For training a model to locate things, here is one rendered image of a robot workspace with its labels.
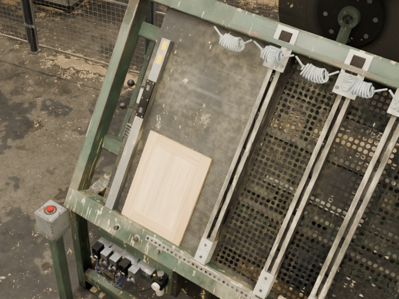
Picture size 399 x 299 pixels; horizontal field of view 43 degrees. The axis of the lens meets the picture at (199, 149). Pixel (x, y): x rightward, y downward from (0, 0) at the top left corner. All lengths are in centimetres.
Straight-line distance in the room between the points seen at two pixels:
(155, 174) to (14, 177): 195
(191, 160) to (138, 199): 38
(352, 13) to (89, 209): 170
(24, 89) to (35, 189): 142
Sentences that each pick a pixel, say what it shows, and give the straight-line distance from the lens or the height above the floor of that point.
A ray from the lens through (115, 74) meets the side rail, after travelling 272.
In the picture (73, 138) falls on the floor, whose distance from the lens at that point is 464.
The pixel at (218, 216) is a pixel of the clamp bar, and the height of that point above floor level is 114.
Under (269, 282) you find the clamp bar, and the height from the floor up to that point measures 100.
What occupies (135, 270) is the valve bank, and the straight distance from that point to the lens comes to 269.
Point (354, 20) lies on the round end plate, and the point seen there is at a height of 185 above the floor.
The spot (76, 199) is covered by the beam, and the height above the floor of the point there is 87.
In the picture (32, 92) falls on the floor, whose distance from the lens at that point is 526.
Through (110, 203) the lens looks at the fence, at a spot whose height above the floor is 93.
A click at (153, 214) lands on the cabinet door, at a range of 267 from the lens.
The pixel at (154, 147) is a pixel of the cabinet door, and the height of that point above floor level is 124.
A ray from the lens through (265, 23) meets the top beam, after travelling 233.
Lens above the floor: 297
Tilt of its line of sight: 41 degrees down
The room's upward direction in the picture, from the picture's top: 5 degrees clockwise
